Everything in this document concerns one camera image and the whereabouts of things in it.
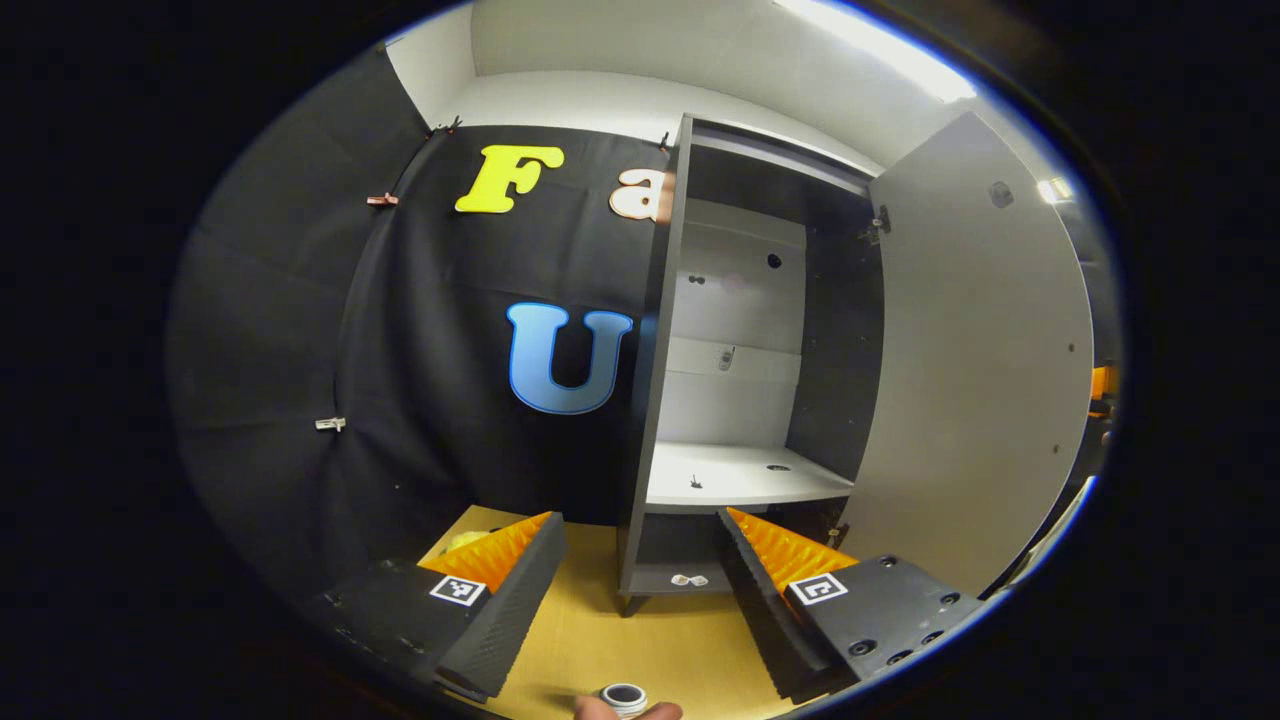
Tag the yellow toy lemon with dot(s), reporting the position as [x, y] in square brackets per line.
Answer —
[462, 542]

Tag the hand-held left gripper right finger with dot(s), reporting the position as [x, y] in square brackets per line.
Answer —
[765, 610]

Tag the black backdrop cloth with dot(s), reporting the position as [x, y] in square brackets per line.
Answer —
[300, 350]

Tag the white board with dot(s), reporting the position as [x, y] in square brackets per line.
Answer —
[1060, 545]

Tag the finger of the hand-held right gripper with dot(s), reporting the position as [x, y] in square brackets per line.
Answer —
[1103, 382]

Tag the small ceiling light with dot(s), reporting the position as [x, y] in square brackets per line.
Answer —
[1055, 188]

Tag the white clip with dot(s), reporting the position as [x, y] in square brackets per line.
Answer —
[330, 424]

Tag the white plastic bottle green label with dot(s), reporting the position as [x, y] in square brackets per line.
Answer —
[623, 697]

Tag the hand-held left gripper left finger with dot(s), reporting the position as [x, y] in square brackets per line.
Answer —
[510, 620]

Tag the red clip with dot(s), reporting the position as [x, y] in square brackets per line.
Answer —
[382, 199]

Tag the dark grey cabinet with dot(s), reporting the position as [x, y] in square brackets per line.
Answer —
[735, 300]

